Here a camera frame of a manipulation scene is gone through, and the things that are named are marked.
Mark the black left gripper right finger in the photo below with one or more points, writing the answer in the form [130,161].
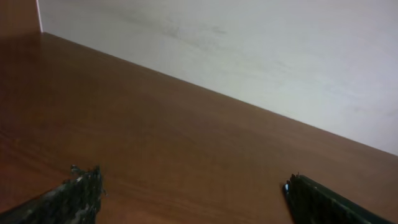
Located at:
[312,203]

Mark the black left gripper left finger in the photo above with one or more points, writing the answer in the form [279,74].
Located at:
[76,201]

